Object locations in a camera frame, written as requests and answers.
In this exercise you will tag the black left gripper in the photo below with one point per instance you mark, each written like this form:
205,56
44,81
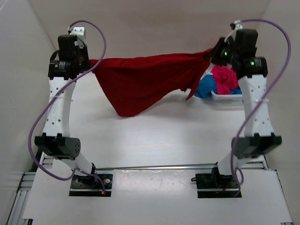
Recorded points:
84,50

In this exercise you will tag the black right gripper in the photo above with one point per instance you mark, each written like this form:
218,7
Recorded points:
213,56

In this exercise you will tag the red t-shirt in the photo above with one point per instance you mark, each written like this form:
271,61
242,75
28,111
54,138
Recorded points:
132,85

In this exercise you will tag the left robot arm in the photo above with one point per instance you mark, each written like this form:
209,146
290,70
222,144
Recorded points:
65,65

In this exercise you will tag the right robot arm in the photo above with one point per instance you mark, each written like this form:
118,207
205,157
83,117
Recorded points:
256,135

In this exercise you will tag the pink t-shirt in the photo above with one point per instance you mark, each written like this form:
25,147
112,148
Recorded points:
226,81

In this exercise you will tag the blue t-shirt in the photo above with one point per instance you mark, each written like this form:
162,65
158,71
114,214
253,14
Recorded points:
206,85

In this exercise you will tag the white plastic laundry basket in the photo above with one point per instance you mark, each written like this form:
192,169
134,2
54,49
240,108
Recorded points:
227,98

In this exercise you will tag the white front cover board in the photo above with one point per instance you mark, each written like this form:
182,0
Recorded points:
158,198

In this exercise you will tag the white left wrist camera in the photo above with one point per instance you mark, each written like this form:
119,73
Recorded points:
80,32

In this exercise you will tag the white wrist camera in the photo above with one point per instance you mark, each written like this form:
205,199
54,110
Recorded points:
236,25
80,32

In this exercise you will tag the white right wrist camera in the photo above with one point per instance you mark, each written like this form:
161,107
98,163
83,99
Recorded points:
236,25

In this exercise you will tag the aluminium front rail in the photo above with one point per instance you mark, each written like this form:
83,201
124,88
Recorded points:
259,163

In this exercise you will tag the aluminium rail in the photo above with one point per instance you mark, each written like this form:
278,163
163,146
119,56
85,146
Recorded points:
259,163
21,198

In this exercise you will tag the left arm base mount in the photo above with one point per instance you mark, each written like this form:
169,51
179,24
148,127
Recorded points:
87,186

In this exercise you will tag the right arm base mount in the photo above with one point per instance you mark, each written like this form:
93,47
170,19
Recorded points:
215,186

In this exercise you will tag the aluminium left side rail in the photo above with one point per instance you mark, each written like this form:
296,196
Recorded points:
21,198

